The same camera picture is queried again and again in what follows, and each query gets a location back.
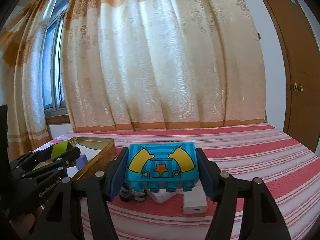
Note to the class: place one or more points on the cream patterned curtain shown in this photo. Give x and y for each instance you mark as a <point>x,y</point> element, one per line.
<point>140,65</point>

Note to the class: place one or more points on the brown wooden door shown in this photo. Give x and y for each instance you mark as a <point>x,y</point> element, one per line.
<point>301,62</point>

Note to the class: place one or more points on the brass door knob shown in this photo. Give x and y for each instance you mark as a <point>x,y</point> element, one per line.
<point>298,87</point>

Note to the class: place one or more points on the gold metal tray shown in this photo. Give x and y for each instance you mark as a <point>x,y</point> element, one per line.
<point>107,154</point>

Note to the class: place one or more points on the window with metal frame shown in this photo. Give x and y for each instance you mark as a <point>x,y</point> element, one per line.
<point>52,83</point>

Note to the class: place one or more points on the left side cream curtain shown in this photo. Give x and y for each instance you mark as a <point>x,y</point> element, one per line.
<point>22,41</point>

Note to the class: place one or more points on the white charger adapter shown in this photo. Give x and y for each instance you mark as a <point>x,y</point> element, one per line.
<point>195,201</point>

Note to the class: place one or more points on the black patterned round object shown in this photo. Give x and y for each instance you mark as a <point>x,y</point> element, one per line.
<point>128,194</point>

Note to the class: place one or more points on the green toy brick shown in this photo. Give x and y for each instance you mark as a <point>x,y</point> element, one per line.
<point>58,149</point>

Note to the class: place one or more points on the red striped tablecloth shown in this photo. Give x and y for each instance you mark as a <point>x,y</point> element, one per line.
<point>288,168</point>

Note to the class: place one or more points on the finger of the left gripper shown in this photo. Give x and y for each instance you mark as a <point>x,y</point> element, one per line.
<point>36,163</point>
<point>42,184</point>

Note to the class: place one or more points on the blue toy brick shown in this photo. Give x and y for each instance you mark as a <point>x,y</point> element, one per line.
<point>162,166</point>

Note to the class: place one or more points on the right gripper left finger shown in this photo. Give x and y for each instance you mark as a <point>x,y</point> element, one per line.
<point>61,217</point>

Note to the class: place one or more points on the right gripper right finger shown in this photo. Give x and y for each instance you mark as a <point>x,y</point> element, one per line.
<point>261,217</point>

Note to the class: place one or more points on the purple toy cube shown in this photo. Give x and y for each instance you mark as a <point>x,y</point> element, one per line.
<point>81,162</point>

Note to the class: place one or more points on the white paper tray liner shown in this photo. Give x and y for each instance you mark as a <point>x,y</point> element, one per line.
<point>87,158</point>

